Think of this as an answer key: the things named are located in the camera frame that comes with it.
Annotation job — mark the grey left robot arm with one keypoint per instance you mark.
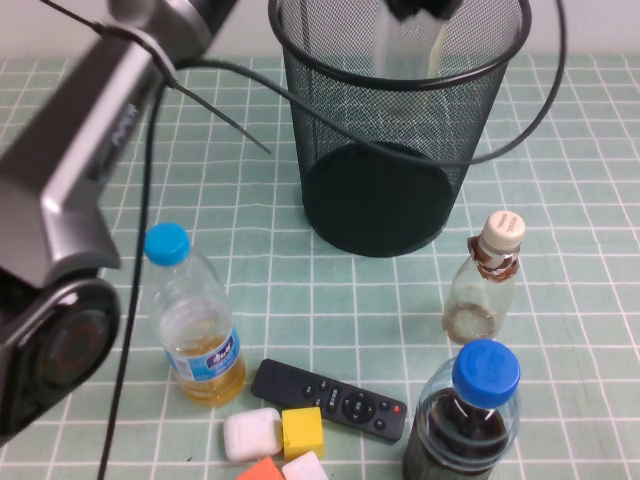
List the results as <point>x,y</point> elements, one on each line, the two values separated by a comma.
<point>75,150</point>

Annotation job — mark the small bottle beige cap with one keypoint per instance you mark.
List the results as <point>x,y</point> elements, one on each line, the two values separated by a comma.
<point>502,230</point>

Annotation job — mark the white earbud case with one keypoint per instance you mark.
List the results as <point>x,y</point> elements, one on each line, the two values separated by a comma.
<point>250,434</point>

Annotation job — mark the white block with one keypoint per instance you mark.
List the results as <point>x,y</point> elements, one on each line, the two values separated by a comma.
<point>305,469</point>

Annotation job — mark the orange block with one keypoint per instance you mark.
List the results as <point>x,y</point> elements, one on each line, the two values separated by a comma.
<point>262,471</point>

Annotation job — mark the black zip tie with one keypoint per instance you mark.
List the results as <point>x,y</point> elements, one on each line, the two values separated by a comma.
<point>220,116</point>

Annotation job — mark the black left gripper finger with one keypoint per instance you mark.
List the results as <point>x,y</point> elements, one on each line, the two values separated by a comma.
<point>404,9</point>
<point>442,7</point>

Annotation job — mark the clear bottle white cap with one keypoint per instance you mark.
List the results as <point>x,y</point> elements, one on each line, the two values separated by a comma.
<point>410,45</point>

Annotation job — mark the yellow cube block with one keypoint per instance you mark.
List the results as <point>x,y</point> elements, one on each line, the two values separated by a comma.
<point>302,430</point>

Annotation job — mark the black remote control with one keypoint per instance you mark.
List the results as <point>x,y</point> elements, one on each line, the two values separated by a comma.
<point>285,382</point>

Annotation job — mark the dark liquid bottle blue cap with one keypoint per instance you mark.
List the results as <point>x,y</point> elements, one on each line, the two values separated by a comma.
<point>485,370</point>

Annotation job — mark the green checked tablecloth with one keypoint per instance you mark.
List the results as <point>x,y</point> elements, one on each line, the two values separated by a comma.
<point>225,200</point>

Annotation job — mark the light-blue cap bottle yellow liquid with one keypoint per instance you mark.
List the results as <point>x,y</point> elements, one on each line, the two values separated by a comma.
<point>200,350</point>

